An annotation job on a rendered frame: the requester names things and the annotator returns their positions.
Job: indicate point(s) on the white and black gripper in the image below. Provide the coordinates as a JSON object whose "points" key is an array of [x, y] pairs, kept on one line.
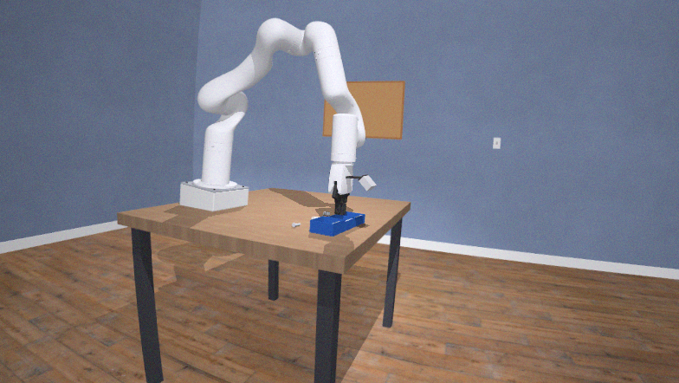
{"points": [[339, 186]]}

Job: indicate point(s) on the blue bin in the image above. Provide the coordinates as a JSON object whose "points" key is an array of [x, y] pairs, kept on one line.
{"points": [[336, 224]]}

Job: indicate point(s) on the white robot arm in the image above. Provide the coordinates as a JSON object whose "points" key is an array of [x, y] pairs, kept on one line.
{"points": [[216, 96]]}

